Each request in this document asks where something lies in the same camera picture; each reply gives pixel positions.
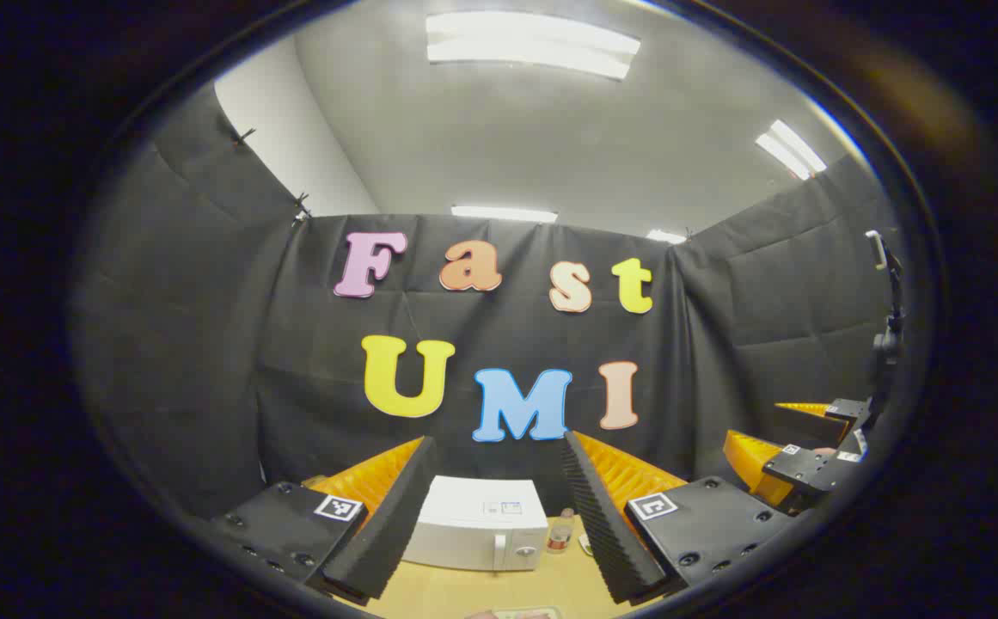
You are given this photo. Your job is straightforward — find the black stand with white holder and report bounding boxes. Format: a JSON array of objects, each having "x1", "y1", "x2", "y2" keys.
[{"x1": 864, "y1": 228, "x2": 906, "y2": 372}]

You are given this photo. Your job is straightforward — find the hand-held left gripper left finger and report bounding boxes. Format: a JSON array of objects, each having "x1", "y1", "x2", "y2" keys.
[{"x1": 206, "y1": 436, "x2": 439, "y2": 607}]

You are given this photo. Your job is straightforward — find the white microwave oven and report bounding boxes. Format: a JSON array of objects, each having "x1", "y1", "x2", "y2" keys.
[{"x1": 401, "y1": 475, "x2": 549, "y2": 573}]

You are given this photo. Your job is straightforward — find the black backdrop cloth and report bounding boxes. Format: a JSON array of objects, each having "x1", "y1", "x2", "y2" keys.
[{"x1": 77, "y1": 86, "x2": 908, "y2": 525}]

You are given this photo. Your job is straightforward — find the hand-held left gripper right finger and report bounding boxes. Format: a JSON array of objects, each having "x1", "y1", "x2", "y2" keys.
[{"x1": 561, "y1": 430, "x2": 796, "y2": 607}]

